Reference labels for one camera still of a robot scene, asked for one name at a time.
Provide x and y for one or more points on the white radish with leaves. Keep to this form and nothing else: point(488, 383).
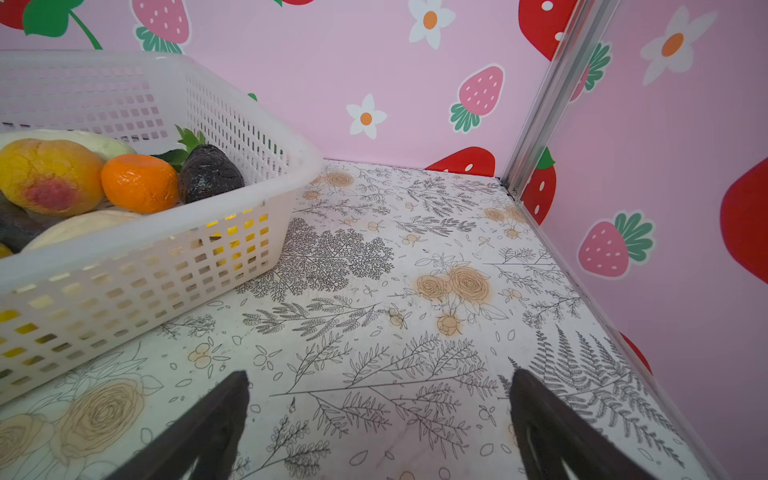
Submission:
point(108, 148)

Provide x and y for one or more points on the aluminium right corner post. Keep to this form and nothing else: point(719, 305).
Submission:
point(586, 27)

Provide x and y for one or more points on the white plastic mesh basket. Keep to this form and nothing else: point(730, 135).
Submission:
point(68, 303)

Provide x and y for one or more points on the yellow red peach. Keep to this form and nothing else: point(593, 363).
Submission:
point(51, 177)

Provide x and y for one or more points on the dark green cucumber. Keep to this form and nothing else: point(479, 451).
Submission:
point(17, 228)

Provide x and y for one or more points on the orange tangerine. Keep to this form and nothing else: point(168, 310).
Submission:
point(140, 183)

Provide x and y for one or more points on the dark avocado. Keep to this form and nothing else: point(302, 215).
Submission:
point(207, 172)

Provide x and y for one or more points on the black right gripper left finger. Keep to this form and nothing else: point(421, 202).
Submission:
point(202, 443)

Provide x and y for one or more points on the beige pear shaped fruit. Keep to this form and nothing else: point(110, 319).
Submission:
point(81, 225)

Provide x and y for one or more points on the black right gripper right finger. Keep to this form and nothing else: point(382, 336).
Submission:
point(556, 443)

